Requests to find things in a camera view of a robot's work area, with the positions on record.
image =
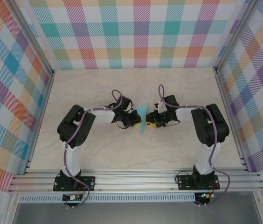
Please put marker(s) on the teal paper sheet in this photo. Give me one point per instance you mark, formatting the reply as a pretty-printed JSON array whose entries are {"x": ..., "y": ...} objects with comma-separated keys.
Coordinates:
[{"x": 143, "y": 112}]

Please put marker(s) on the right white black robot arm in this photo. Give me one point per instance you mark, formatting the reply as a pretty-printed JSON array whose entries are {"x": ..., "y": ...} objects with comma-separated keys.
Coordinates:
[{"x": 203, "y": 161}]

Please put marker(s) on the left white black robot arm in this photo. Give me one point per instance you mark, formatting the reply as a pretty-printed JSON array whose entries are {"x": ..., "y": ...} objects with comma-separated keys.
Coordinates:
[{"x": 73, "y": 161}]

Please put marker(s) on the long aluminium mounting beam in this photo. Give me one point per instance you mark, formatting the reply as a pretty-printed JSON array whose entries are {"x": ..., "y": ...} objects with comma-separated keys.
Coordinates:
[{"x": 133, "y": 182}]

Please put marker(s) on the circuit board with green light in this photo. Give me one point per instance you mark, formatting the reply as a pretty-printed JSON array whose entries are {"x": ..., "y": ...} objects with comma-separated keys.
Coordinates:
[{"x": 205, "y": 195}]

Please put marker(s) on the small black circuit board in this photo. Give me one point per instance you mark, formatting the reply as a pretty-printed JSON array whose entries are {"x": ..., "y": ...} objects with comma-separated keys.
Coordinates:
[{"x": 72, "y": 198}]

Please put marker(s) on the aluminium side rail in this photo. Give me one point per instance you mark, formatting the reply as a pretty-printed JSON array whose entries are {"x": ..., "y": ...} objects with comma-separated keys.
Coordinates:
[
  {"x": 223, "y": 93},
  {"x": 41, "y": 116}
]

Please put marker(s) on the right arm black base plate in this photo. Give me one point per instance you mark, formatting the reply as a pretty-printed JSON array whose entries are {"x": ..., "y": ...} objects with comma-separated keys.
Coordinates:
[{"x": 182, "y": 184}]

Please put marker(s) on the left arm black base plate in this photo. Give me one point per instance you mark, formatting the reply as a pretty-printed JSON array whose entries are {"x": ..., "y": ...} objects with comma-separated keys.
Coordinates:
[{"x": 92, "y": 180}]

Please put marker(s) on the aluminium frame post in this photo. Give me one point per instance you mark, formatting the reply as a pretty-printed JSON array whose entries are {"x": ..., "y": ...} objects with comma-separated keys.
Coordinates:
[
  {"x": 36, "y": 39},
  {"x": 231, "y": 39}
]

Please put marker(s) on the aluminium frame leg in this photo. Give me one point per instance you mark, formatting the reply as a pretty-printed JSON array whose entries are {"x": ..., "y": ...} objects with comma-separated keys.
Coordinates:
[
  {"x": 262, "y": 210},
  {"x": 11, "y": 210}
]

